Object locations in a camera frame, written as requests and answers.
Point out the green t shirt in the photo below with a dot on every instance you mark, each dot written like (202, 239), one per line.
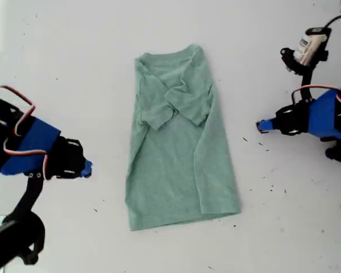
(173, 170)

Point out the black camera stalk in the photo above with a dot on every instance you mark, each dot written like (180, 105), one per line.
(34, 190)
(307, 82)

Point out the beige and black camera box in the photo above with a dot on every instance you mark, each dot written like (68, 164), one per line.
(309, 47)

